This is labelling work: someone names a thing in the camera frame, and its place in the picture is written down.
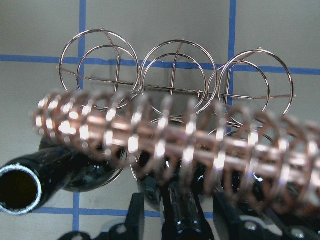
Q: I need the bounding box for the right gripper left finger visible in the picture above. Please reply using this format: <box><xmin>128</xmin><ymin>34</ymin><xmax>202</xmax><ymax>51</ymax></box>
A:
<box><xmin>59</xmin><ymin>193</ymin><xmax>145</xmax><ymax>240</ymax></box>

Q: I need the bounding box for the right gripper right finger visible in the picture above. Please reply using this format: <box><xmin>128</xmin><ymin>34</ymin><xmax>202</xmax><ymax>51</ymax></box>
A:
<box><xmin>213</xmin><ymin>192</ymin><xmax>320</xmax><ymax>240</ymax></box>

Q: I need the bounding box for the black wine bottle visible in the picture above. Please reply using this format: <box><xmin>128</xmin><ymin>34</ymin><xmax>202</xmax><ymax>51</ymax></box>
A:
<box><xmin>207</xmin><ymin>127</ymin><xmax>296</xmax><ymax>213</ymax></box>
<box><xmin>138</xmin><ymin>162</ymin><xmax>214</xmax><ymax>240</ymax></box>
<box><xmin>0</xmin><ymin>137</ymin><xmax>122</xmax><ymax>215</ymax></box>

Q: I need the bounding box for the copper wire bottle basket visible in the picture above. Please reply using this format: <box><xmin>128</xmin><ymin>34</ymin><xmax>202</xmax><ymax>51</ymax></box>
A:
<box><xmin>32</xmin><ymin>28</ymin><xmax>320</xmax><ymax>216</ymax></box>

